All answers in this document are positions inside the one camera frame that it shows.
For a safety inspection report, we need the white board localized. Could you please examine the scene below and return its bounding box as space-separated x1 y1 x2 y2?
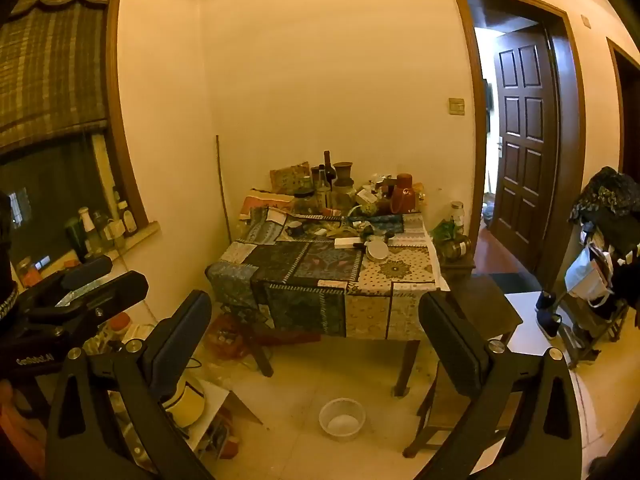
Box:
505 291 546 348

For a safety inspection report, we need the yellow white hat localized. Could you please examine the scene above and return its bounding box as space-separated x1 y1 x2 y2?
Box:
162 375 208 428

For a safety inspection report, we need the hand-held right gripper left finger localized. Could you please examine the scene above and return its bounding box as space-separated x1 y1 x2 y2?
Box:
45 289 216 480

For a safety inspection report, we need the black garment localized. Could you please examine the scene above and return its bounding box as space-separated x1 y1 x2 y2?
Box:
607 240 640 343

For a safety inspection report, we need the open cardboard box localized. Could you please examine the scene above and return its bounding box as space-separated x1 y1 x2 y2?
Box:
185 385 263 461

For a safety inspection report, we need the pink patterned box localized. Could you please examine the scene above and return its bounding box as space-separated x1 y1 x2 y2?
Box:
239 189 296 221

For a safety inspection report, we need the orange plastic bag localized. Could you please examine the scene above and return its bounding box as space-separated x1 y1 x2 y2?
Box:
207 312 251 361

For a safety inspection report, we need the checked bamboo window blind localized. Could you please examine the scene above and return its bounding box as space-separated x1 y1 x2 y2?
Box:
0 0 112 153

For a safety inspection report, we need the dark lidded jar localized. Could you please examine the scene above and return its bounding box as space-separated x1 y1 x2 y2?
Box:
292 187 317 216

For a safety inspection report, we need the red bag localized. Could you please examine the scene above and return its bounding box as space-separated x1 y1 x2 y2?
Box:
390 174 418 213

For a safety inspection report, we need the dark wine bottle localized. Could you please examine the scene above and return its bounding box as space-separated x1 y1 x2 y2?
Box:
322 150 337 196

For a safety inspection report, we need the dark door mat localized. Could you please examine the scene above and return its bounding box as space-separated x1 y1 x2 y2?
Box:
487 271 543 293

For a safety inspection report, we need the brown panelled door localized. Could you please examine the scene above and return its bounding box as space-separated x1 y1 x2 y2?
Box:
490 25 560 273

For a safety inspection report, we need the brown labelled bottle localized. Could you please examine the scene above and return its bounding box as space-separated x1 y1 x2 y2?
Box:
119 201 138 237

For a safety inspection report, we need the brown door frame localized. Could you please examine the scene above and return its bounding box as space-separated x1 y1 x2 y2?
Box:
449 0 587 286

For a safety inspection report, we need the patchwork tablecloth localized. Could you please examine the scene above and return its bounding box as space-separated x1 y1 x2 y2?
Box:
205 205 451 339

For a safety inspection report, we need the green bottle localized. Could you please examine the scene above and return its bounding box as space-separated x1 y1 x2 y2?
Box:
65 217 88 261

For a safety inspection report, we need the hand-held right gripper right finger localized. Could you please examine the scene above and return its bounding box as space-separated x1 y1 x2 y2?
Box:
417 289 583 480

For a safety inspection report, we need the white plastic basket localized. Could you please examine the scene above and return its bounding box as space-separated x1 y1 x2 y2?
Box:
319 398 366 442

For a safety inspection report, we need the green leafy plant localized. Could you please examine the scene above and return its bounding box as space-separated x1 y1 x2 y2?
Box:
431 219 463 246

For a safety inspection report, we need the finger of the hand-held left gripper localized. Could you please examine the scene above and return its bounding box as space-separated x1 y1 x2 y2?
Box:
17 254 114 306
22 270 150 331

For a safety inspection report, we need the wooden clothes rack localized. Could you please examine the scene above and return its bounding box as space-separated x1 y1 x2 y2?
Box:
555 220 633 368

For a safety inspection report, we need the thin wooden stick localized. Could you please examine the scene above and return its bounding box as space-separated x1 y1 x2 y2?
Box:
215 135 233 246

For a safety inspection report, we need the brown window frame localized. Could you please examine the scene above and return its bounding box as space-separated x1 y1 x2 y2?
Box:
0 0 151 241

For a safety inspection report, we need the dark door frame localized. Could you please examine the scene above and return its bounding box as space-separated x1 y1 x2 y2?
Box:
606 37 640 176

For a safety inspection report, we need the glass jar under vase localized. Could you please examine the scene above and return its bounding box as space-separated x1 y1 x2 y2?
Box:
331 185 357 211

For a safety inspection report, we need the orange cloth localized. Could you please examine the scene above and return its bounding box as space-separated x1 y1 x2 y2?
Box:
0 380 51 471

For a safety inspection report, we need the clear glass bottle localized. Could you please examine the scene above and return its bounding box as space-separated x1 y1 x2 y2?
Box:
316 165 332 211

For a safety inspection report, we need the white capped bottle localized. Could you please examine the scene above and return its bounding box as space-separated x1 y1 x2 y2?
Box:
79 206 101 256

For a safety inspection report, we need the dark wooden stool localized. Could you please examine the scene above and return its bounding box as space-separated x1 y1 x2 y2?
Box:
404 275 523 458

